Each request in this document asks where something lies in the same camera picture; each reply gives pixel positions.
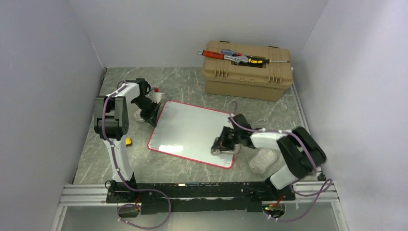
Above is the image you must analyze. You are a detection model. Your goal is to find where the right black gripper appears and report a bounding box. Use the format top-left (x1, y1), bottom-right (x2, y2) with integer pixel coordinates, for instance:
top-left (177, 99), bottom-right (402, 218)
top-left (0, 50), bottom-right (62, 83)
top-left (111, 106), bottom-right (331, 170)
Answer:
top-left (212, 128), bottom-right (241, 153)

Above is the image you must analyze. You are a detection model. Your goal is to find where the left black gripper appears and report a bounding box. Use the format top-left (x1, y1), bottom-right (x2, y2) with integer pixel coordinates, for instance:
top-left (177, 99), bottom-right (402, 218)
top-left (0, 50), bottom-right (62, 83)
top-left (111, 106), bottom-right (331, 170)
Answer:
top-left (133, 97), bottom-right (161, 128)

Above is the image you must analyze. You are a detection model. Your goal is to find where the red framed whiteboard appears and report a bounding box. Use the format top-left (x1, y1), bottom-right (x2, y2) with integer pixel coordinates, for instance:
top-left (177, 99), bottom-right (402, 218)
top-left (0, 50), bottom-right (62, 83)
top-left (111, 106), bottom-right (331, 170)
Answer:
top-left (147, 100), bottom-right (234, 169)

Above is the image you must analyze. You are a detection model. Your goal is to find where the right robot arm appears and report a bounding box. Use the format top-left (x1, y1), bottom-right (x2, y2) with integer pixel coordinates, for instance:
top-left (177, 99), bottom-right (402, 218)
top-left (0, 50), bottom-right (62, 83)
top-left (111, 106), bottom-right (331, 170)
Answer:
top-left (210, 114), bottom-right (327, 200)

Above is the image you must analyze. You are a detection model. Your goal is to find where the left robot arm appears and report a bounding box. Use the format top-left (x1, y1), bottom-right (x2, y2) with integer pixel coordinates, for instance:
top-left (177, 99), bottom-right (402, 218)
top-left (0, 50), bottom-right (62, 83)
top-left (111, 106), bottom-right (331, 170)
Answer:
top-left (93, 78), bottom-right (162, 202)

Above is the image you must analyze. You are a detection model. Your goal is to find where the yellow black object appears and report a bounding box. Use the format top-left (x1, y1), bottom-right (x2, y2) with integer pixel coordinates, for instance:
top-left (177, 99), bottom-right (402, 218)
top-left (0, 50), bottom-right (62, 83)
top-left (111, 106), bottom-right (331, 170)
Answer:
top-left (125, 137), bottom-right (132, 146)

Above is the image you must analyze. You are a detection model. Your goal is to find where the tan plastic toolbox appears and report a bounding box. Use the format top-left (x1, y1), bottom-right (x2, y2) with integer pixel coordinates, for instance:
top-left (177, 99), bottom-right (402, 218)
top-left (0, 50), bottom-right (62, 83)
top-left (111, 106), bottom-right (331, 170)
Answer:
top-left (202, 41), bottom-right (293, 101)

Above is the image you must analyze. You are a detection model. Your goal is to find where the yellow black screwdriver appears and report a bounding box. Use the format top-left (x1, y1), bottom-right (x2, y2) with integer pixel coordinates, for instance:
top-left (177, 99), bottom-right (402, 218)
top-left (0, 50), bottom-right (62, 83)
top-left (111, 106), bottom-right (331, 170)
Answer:
top-left (248, 57), bottom-right (290, 64)

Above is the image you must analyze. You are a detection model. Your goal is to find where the blue red screwdriver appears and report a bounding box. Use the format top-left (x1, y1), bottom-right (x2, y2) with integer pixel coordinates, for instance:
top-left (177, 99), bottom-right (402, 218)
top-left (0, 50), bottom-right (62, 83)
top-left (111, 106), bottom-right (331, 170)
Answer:
top-left (221, 49), bottom-right (242, 56)

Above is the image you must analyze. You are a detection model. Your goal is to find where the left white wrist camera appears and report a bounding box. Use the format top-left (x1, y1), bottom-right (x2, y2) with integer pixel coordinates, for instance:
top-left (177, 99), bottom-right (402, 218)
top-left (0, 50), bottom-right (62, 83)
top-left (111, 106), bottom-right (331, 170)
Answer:
top-left (147, 88), bottom-right (164, 103)

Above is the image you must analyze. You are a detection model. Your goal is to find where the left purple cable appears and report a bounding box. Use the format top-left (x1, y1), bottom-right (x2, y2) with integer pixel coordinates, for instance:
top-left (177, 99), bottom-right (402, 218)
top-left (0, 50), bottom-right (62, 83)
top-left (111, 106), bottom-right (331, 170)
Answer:
top-left (101, 80), bottom-right (172, 230)

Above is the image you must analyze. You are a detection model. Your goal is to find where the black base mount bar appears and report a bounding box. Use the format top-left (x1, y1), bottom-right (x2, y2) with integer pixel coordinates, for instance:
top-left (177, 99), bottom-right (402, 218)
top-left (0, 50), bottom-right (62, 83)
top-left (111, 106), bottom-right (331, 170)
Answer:
top-left (105, 181), bottom-right (295, 215)

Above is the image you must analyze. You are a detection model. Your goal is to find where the red handled adjustable wrench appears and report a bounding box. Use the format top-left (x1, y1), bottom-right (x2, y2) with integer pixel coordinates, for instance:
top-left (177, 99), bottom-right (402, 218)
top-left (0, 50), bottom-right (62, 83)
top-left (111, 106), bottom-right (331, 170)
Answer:
top-left (197, 50), bottom-right (249, 64)

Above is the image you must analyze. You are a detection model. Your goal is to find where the aluminium rail frame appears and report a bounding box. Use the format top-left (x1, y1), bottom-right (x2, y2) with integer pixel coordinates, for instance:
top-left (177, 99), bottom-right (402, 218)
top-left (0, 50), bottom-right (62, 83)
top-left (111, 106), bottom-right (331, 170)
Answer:
top-left (51, 181), bottom-right (349, 231)

